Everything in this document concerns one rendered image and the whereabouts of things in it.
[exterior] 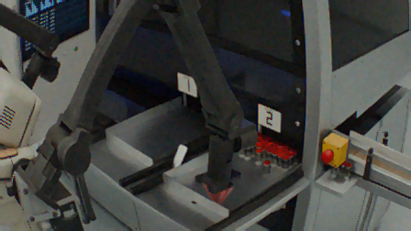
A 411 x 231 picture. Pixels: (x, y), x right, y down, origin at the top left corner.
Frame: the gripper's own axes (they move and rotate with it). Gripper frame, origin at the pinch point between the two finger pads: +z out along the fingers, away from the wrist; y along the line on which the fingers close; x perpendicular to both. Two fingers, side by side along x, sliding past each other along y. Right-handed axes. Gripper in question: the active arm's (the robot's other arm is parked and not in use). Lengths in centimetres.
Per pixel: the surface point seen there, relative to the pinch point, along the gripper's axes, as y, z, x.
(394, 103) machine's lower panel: 101, -11, -11
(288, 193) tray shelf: 18.4, -0.3, -10.1
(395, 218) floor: 147, 72, -17
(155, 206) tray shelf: -10.3, 3.4, 12.4
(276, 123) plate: 26.2, -14.9, 4.4
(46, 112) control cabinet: -10, 0, 88
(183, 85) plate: 26, -15, 43
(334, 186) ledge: 29.6, -1.7, -20.5
